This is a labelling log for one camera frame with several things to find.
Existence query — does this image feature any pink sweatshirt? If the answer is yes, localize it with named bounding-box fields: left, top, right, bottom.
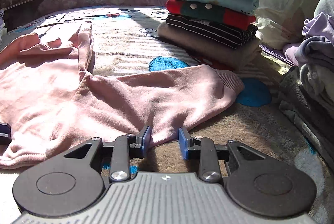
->
left=1, top=21, right=244, bottom=169

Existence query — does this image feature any grey purple clothes pile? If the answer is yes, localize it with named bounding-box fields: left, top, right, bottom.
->
left=280, top=0, right=333, bottom=166

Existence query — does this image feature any beige folded garment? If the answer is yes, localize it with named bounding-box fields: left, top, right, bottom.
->
left=157, top=22, right=263, bottom=70

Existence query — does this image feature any black white striped garment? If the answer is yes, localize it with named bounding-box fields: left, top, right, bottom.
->
left=166, top=14, right=258, bottom=49

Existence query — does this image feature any red green folded sweater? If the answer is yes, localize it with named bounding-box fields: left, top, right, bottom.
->
left=166, top=0, right=256, bottom=31

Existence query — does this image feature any cream pillow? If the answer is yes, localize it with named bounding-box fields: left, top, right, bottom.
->
left=254, top=0, right=319, bottom=50

